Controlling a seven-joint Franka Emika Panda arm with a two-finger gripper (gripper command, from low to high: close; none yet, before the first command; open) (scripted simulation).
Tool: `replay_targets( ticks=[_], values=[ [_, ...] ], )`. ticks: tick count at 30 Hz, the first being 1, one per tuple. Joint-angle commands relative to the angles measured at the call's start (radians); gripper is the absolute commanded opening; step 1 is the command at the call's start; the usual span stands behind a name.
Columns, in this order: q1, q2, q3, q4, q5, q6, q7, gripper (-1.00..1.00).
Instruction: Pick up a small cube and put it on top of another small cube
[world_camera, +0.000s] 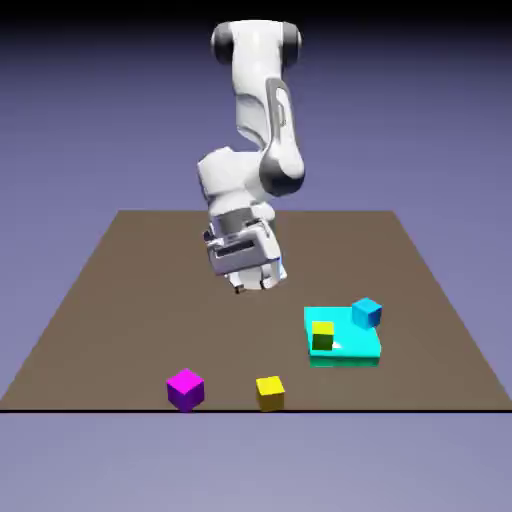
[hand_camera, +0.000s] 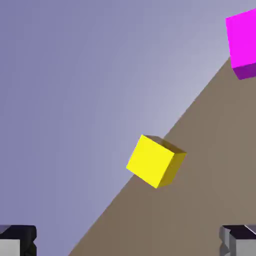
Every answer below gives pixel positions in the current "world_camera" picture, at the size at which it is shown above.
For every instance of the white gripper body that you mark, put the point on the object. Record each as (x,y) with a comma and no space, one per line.
(244,256)

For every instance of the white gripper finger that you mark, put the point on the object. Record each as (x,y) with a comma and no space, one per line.
(267,279)
(236,283)

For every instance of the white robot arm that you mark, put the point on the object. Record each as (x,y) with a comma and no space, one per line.
(256,80)

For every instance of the small yellow-green cube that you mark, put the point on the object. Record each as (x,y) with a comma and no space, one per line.
(322,335)

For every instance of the small blue cube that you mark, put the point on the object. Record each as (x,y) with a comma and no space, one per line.
(366,312)

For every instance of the small yellow cube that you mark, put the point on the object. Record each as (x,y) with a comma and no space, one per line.
(270,392)

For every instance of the small magenta cube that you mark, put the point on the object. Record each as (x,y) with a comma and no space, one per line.
(184,390)

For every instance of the large cyan box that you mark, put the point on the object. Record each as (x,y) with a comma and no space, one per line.
(356,340)

